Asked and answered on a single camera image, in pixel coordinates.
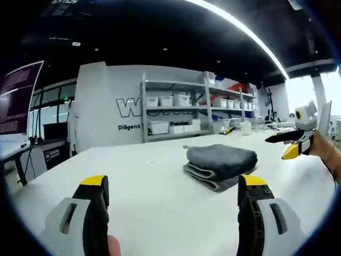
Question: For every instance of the ceiling light strip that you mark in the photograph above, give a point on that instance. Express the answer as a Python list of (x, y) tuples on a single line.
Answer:
[(250, 34)]

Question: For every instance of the row of white storage bins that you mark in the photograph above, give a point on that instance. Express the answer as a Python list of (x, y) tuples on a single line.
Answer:
[(170, 101)]

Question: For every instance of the grey towel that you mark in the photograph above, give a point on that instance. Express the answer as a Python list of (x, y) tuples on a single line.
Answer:
[(221, 160)]

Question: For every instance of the large display screen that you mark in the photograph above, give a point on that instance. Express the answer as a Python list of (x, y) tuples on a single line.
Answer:
[(16, 101)]

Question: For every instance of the black monitor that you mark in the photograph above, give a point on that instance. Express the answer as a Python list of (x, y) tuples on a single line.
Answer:
[(54, 131)]

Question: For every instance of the white monitor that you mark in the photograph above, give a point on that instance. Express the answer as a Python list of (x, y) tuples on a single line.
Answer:
[(324, 118)]

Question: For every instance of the white hanging coat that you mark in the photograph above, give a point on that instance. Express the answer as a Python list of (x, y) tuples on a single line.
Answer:
[(73, 128)]

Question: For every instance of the yellow and white tool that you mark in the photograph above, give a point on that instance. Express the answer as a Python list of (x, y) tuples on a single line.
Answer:
[(227, 130)]

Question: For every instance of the black sign board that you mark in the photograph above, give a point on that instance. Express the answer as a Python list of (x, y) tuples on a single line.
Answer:
[(54, 157)]

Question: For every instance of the white side desk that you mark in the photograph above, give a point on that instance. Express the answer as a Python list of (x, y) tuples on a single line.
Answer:
[(13, 152)]

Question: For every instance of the black tripod stand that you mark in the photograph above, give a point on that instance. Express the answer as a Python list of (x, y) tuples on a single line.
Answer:
[(269, 100)]

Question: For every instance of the person's left hand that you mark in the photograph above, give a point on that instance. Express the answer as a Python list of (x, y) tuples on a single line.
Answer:
[(114, 246)]

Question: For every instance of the grey metal shelf rack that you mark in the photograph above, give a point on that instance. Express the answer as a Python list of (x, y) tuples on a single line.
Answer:
[(173, 112), (231, 106)]

